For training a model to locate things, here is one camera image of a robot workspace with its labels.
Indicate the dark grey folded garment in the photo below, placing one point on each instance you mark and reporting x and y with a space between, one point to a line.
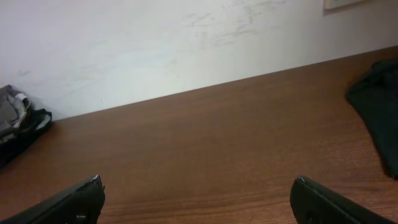
14 110

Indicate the white frame on wall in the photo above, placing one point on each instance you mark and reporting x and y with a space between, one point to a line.
333 4

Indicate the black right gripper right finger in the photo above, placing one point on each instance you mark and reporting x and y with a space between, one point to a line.
313 203

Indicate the dark green t-shirt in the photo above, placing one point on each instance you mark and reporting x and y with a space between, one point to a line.
374 97

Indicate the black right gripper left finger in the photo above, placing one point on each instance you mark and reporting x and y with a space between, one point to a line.
79 204

